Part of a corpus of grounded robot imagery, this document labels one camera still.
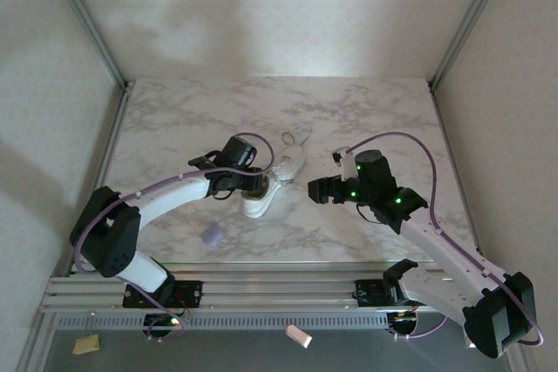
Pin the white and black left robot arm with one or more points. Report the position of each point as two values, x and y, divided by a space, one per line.
174 195

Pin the white pink plastic block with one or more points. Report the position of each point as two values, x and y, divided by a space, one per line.
298 336

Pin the aluminium side rail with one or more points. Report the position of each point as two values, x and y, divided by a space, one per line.
113 145

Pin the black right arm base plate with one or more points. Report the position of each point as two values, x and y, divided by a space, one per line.
370 291

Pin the yellow paper tag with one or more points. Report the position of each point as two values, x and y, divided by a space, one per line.
86 344

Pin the white shoelace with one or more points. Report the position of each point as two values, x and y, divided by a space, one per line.
301 139

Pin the aluminium front rail frame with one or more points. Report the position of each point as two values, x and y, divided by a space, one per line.
270 289

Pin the small lilac patch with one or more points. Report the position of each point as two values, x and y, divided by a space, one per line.
212 234

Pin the aluminium corner post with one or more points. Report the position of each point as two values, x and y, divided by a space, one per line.
471 19
87 23

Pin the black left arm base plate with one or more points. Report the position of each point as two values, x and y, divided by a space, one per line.
192 291

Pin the white sneaker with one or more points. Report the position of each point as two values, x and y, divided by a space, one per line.
292 163

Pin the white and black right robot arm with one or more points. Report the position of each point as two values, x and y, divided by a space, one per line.
453 254

